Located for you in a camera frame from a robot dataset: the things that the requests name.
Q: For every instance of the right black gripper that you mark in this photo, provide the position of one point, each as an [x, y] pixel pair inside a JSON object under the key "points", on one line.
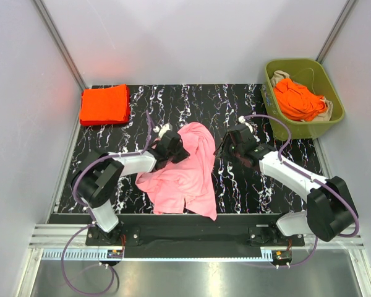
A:
{"points": [[222, 151]]}

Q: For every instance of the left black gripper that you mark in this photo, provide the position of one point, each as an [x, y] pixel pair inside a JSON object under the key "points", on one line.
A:
{"points": [[183, 153]]}

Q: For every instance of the pink t shirt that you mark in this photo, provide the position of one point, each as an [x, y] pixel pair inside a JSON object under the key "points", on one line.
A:
{"points": [[187, 184]]}

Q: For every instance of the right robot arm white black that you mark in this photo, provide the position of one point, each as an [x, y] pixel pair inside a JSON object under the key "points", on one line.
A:
{"points": [[330, 209]]}

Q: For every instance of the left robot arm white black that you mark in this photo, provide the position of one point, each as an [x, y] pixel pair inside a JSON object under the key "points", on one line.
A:
{"points": [[97, 176]]}

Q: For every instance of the black marbled table mat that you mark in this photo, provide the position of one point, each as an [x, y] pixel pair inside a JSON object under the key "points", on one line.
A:
{"points": [[217, 106]]}

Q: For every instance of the folded orange t shirt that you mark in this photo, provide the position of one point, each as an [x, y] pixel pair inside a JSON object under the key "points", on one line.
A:
{"points": [[102, 106]]}

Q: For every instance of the orange t shirt in bin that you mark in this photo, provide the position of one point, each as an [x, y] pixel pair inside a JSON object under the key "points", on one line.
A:
{"points": [[297, 103]]}

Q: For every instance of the beige t shirt in bin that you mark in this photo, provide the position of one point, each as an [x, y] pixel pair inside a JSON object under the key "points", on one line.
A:
{"points": [[279, 75]]}

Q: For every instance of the olive green plastic bin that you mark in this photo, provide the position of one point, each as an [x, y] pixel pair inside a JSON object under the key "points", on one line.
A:
{"points": [[312, 75]]}

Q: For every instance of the right small circuit board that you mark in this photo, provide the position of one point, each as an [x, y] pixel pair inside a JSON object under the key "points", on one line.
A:
{"points": [[281, 255]]}

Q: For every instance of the small circuit board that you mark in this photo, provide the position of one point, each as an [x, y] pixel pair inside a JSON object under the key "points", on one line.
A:
{"points": [[115, 253], [281, 255]]}

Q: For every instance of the left small circuit board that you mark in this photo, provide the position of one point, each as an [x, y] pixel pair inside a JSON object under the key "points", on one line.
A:
{"points": [[115, 253]]}

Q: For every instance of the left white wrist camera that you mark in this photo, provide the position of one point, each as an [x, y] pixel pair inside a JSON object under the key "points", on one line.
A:
{"points": [[161, 130]]}

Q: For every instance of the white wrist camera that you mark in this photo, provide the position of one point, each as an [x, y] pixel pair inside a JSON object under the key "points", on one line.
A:
{"points": [[161, 130], [243, 120]]}

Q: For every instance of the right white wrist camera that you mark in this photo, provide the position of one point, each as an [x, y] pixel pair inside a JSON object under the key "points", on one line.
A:
{"points": [[243, 120]]}

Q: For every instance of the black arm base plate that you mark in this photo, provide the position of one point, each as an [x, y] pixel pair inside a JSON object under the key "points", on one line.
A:
{"points": [[250, 229]]}

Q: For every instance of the aluminium rail frame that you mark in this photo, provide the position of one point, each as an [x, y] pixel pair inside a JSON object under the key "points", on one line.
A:
{"points": [[60, 242]]}

